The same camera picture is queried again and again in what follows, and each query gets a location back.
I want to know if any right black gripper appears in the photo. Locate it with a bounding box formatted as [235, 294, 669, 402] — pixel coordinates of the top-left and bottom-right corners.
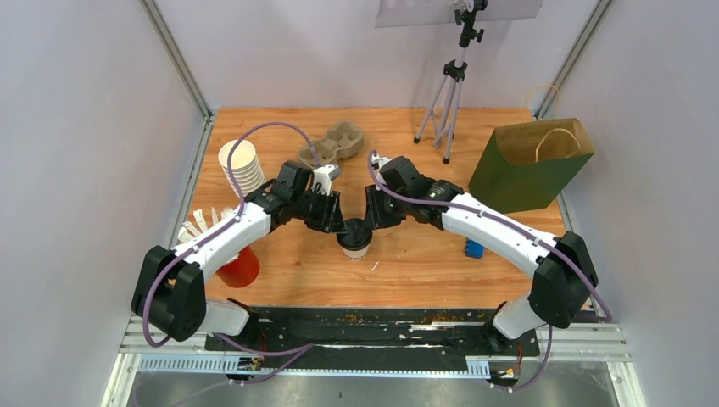
[364, 183, 410, 231]

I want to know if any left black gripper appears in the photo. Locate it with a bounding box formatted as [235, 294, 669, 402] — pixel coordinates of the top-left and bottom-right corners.
[293, 187, 350, 236]

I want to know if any black plastic cup lid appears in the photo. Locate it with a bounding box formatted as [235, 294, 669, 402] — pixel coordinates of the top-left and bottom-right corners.
[337, 218, 372, 244]

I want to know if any white paper coffee cup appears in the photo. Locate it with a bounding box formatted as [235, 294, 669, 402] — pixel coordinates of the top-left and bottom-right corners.
[338, 241, 371, 261]

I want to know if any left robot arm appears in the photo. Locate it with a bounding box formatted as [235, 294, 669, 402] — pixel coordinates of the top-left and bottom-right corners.
[131, 161, 347, 350]

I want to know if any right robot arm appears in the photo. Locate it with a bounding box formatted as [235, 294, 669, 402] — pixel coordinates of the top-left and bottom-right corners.
[365, 151, 599, 354]

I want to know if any cardboard cup carrier tray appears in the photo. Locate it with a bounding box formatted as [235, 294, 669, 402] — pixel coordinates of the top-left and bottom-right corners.
[312, 120, 365, 165]

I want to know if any stack of white paper cups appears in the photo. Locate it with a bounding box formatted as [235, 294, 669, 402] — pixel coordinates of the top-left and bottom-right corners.
[218, 140, 267, 196]

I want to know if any red cup holder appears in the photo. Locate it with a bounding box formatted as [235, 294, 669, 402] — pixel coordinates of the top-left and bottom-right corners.
[216, 247, 260, 288]

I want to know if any blue toy brick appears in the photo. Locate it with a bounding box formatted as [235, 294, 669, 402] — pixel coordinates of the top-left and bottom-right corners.
[464, 239, 485, 259]

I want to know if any green paper bag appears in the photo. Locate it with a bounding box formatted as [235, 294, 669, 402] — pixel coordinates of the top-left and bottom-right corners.
[469, 118, 594, 214]

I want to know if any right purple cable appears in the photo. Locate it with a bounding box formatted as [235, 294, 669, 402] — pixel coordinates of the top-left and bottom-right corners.
[367, 149, 615, 324]

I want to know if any purple cable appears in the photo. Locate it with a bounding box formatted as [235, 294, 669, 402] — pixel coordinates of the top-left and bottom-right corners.
[140, 121, 330, 349]
[367, 149, 615, 324]

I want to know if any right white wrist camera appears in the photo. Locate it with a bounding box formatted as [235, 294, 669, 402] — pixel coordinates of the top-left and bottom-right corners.
[369, 153, 392, 186]

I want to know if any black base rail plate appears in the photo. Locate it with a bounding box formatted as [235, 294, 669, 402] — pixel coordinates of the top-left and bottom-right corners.
[205, 307, 540, 371]

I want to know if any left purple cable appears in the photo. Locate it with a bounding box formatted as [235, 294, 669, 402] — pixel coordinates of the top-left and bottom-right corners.
[140, 121, 330, 349]

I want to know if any camera tripod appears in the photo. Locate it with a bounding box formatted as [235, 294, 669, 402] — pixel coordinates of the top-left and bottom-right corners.
[413, 0, 488, 165]

